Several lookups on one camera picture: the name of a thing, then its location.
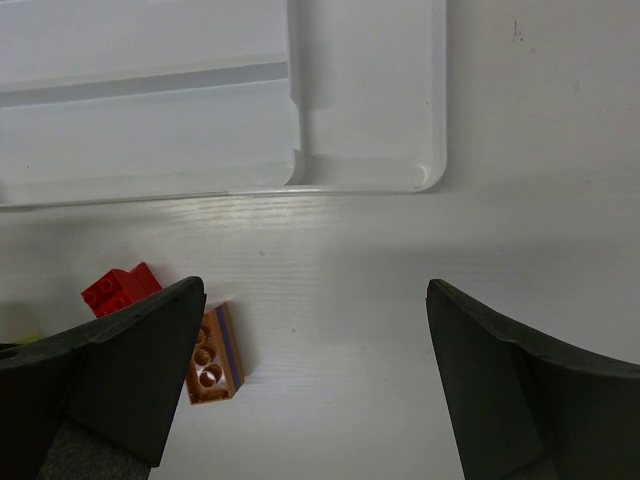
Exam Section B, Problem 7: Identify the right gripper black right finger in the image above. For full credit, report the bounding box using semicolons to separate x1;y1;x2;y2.
426;279;639;479

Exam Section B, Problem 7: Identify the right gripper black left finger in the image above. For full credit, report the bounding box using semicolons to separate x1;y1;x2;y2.
1;276;205;479

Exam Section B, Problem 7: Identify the orange lego brick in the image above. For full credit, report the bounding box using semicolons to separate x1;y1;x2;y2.
185;302;245;405

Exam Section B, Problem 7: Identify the pale and lime green lego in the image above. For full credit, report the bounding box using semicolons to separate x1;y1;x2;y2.
11;332;45;345

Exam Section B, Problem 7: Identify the red lego brick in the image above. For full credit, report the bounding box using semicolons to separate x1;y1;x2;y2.
81;262;162;318

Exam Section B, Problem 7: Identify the white divided sorting tray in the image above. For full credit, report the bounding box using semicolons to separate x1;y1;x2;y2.
1;1;447;209

